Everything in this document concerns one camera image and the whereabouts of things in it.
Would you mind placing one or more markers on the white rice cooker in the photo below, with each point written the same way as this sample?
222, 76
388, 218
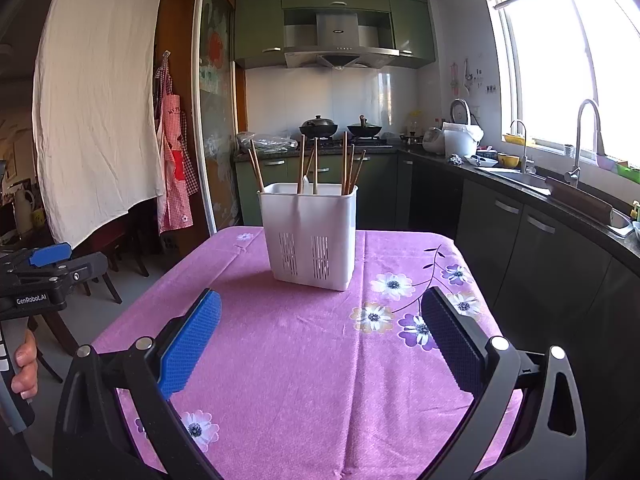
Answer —
433, 141

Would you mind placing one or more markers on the plastic bag on counter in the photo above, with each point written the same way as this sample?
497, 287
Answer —
264, 143

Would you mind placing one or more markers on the left human hand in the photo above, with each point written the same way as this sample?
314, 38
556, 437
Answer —
25, 381

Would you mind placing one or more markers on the light wooden chopstick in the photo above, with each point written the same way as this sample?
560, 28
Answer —
344, 162
256, 167
315, 166
302, 165

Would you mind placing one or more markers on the brown bamboo chopstick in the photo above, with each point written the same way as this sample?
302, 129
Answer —
259, 167
309, 161
356, 171
350, 167

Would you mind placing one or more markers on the white hanging cloth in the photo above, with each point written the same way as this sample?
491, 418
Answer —
92, 113

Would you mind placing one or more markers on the small steel faucet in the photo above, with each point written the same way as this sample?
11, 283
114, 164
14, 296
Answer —
518, 132

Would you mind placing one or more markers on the pink floral tablecloth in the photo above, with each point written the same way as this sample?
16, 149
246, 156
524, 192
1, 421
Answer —
300, 382

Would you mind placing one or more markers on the white plastic utensil holder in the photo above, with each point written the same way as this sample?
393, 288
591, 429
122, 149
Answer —
310, 239

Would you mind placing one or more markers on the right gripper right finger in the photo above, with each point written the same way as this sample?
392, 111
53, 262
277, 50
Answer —
548, 436

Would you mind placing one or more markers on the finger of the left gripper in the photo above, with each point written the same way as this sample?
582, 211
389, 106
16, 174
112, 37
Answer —
51, 254

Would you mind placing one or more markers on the black wok with lid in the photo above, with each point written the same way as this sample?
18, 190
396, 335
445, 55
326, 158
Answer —
364, 129

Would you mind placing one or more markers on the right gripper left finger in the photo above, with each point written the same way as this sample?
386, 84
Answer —
91, 437

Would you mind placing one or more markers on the steel sink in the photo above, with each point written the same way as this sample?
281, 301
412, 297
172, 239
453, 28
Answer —
534, 183

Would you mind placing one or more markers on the red checkered apron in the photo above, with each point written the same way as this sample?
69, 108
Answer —
173, 207

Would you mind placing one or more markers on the wooden cutting board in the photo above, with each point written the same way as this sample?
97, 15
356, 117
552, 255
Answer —
587, 204

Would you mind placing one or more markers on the green upper cabinets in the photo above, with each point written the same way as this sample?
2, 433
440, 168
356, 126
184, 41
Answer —
259, 28

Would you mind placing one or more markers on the black lidded pot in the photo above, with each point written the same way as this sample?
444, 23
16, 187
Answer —
318, 127

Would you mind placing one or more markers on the dark lower cabinets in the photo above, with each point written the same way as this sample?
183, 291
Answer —
549, 275

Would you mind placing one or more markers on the glass sliding door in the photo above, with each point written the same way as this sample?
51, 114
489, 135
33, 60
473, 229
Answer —
213, 115

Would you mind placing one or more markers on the yellow bowl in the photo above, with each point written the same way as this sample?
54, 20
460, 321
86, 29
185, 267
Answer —
508, 161

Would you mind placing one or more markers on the steel range hood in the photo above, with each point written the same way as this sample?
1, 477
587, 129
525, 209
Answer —
338, 39

